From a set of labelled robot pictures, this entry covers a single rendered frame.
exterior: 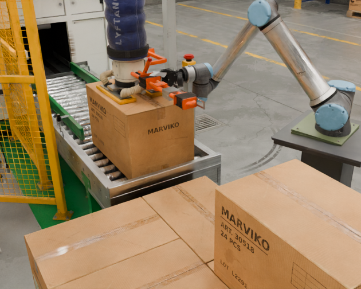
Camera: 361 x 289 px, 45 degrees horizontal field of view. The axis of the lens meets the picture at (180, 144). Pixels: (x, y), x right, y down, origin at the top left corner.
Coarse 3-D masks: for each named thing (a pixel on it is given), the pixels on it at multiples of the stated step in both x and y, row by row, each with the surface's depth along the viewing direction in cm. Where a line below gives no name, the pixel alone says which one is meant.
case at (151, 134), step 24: (96, 96) 255; (144, 96) 245; (96, 120) 266; (120, 120) 230; (144, 120) 227; (168, 120) 235; (192, 120) 244; (96, 144) 278; (120, 144) 240; (144, 144) 233; (168, 144) 241; (192, 144) 250; (120, 168) 249; (144, 168) 239
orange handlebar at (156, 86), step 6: (150, 54) 276; (156, 54) 271; (156, 60) 259; (162, 60) 261; (132, 72) 239; (138, 72) 241; (138, 78) 233; (150, 84) 222; (156, 84) 218; (162, 84) 218; (156, 90) 218; (192, 102) 197
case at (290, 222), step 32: (224, 192) 156; (256, 192) 155; (288, 192) 155; (320, 192) 154; (352, 192) 154; (224, 224) 160; (256, 224) 142; (288, 224) 138; (320, 224) 138; (352, 224) 137; (224, 256) 166; (256, 256) 147; (288, 256) 132; (320, 256) 124; (352, 256) 124; (256, 288) 152; (288, 288) 136; (320, 288) 123; (352, 288) 113
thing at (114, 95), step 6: (102, 84) 258; (108, 84) 251; (102, 90) 251; (108, 90) 248; (120, 90) 240; (108, 96) 245; (114, 96) 240; (132, 96) 240; (120, 102) 233; (126, 102) 235
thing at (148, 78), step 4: (152, 72) 232; (140, 76) 228; (144, 76) 230; (148, 76) 229; (156, 76) 225; (160, 76) 227; (140, 80) 227; (144, 80) 223; (148, 80) 223; (152, 80) 224; (140, 84) 228; (144, 84) 225; (144, 88) 225; (148, 88) 225; (152, 88) 226
